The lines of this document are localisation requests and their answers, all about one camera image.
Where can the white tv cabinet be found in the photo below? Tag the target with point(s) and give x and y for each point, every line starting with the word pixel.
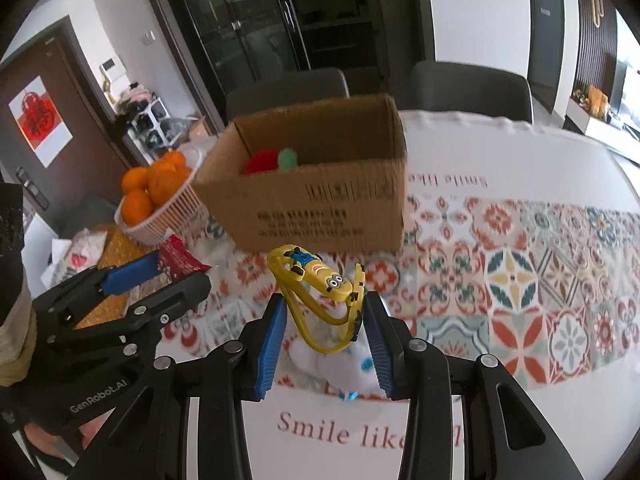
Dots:
pixel 600 132

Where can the dark interior door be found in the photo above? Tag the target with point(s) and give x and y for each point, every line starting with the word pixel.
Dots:
pixel 550 35

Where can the brown cardboard box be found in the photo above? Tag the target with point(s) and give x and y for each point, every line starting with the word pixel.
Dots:
pixel 320 200

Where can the dark slatted wall panel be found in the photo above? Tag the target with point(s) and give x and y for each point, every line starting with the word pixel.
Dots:
pixel 610 60

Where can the white plastic fruit basket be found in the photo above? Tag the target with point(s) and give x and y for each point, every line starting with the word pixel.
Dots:
pixel 160 220

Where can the orange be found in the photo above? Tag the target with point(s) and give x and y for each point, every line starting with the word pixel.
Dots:
pixel 167 182
pixel 173 160
pixel 137 207
pixel 135 180

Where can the red and white door poster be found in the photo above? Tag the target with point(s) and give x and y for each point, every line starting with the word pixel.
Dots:
pixel 37 120

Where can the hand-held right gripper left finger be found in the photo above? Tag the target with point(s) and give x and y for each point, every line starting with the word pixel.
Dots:
pixel 270 345

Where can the yellow woven tissue box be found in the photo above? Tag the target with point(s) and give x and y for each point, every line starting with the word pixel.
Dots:
pixel 120 250

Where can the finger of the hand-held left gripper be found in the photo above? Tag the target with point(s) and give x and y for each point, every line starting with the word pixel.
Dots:
pixel 175 300
pixel 127 271

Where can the person's left hand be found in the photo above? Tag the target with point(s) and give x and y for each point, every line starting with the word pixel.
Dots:
pixel 50 440

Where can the open box with plastic bag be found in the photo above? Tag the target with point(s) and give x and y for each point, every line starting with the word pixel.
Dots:
pixel 187 127

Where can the yellow paper bag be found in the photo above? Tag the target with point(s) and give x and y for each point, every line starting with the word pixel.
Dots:
pixel 596 102

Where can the dark glass sliding doors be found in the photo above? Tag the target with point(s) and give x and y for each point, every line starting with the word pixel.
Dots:
pixel 280 25

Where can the white plush toy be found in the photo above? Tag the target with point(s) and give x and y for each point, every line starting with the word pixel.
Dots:
pixel 325 367

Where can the black door lock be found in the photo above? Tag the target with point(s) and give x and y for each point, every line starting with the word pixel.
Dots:
pixel 32 187

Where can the patterned tile table runner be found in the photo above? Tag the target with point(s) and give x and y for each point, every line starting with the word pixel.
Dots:
pixel 525 280

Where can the yellow cartoon wristband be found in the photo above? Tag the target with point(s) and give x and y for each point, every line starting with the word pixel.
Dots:
pixel 320 275

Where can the brown entrance door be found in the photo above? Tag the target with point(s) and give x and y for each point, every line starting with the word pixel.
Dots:
pixel 75 110

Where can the pile of clothes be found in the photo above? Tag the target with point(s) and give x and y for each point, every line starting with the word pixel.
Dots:
pixel 134 96

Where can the grey dining chair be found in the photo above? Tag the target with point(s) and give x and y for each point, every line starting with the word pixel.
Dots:
pixel 285 92
pixel 470 90

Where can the red snack packet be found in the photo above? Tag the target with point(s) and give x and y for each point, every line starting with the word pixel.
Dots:
pixel 180 255

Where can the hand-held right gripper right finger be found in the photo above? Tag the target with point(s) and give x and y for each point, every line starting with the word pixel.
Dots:
pixel 380 345

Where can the red and green plush ball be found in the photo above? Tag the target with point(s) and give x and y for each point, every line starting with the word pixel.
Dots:
pixel 260 162

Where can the white wall intercom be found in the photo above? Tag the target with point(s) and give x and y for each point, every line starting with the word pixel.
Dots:
pixel 112 72

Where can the dark grey side chair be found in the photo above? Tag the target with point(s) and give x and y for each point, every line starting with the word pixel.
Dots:
pixel 87 217

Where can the white shoe rack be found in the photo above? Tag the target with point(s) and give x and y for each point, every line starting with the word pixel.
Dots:
pixel 150 125

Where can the floral cloth tissue cover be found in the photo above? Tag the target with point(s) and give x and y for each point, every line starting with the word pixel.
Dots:
pixel 80 257

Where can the white wall switch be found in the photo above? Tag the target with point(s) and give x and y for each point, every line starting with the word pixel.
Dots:
pixel 147 37

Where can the gold wall ornament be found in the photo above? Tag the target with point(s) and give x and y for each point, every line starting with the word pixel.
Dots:
pixel 596 7

